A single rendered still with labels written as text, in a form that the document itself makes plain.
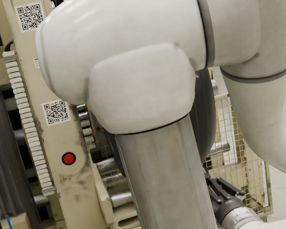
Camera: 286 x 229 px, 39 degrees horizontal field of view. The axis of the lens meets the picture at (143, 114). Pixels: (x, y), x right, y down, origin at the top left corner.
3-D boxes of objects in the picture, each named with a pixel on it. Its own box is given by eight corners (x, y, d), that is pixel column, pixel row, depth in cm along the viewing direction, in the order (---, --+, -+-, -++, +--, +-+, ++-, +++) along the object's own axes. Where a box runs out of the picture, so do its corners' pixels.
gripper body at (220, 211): (253, 202, 93) (233, 181, 101) (219, 213, 91) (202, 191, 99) (253, 227, 96) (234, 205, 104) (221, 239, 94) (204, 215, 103)
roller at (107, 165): (94, 167, 160) (96, 176, 157) (93, 161, 156) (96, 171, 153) (175, 144, 166) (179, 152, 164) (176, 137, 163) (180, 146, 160)
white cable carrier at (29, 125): (44, 196, 131) (1, 53, 116) (43, 190, 136) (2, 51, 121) (57, 192, 132) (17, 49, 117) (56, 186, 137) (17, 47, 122)
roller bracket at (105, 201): (107, 226, 126) (100, 199, 123) (89, 176, 163) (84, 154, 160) (117, 223, 127) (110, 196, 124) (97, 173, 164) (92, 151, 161)
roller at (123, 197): (106, 199, 133) (110, 211, 131) (106, 192, 130) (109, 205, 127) (203, 170, 140) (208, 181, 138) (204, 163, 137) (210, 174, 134)
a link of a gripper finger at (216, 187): (226, 199, 98) (232, 197, 98) (208, 175, 108) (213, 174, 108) (227, 212, 100) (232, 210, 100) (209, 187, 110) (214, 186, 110)
